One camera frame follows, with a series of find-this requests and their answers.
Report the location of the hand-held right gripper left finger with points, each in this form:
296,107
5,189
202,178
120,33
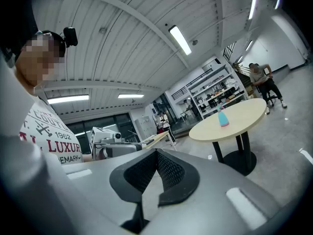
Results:
97,180

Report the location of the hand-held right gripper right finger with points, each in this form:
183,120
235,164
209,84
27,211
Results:
215,180

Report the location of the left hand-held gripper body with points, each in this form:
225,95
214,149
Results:
122,149

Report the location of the person's left forearm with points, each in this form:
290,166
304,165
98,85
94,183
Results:
90,157

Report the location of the grey metal lockers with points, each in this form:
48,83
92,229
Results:
144,126

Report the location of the light wood rectangular desk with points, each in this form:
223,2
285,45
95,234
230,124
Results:
156,138

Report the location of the long ceiling light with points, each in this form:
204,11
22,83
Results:
180,40
68,99
253,4
277,2
130,96

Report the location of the person's white printed t-shirt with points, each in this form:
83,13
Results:
49,136

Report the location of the white storage shelf unit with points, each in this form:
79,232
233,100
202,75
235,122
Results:
215,92

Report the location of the black mezzanine railing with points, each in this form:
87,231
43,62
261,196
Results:
190,84

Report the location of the white cloth bundle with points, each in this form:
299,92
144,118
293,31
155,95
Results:
232,83

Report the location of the black swivel office chair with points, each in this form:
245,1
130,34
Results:
267,97

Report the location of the black railed staircase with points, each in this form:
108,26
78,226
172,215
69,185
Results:
238,67

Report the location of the person's head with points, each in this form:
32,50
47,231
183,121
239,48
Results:
36,62

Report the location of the round beige pedestal table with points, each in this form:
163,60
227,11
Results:
232,121

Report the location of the black head-mounted camera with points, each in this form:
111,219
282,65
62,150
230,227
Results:
71,37

